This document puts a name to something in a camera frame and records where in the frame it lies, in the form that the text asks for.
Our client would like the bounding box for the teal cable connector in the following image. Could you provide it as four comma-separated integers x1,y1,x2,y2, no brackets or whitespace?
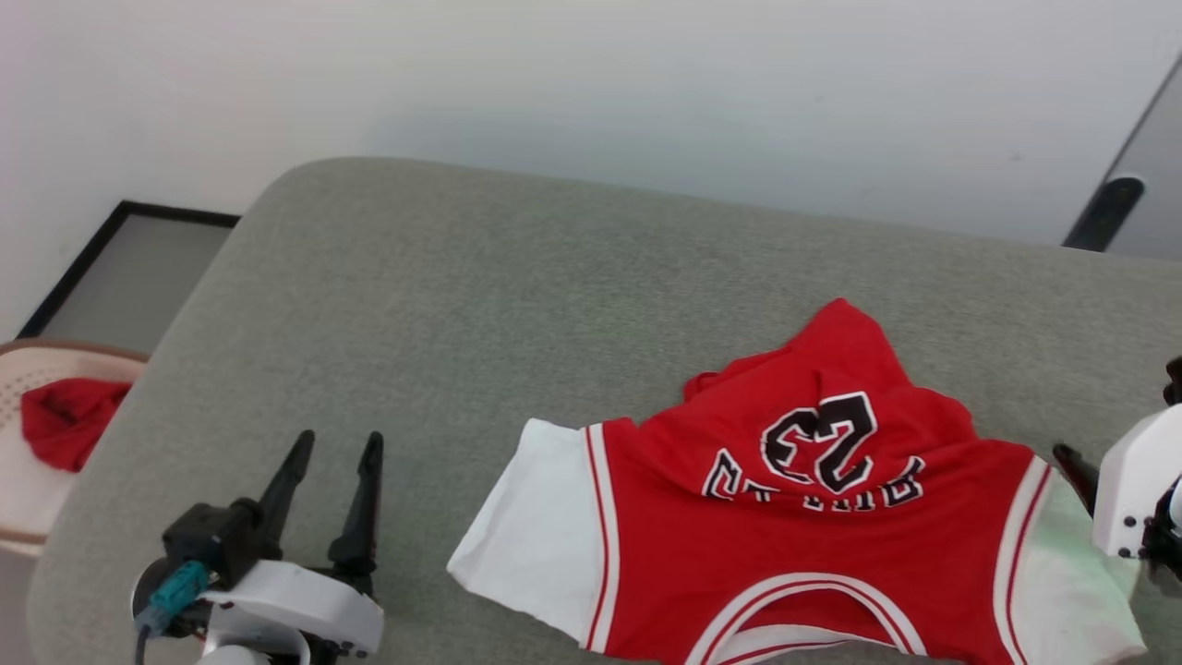
148,561,212,638

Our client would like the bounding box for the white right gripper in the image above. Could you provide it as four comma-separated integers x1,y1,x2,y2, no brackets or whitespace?
1053,403,1182,592

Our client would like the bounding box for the black door handle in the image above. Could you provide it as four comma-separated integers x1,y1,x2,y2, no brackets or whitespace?
1062,175,1147,252

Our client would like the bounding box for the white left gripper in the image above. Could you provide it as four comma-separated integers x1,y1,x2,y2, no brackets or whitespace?
197,429,385,665

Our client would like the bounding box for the red and white basketball jersey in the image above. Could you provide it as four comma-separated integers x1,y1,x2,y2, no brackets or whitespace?
447,297,1149,665

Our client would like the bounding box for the red cloth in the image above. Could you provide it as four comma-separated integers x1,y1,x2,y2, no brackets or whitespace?
20,377,134,473

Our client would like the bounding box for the beige plastic laundry basket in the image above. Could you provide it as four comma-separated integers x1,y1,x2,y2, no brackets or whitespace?
0,338,151,559

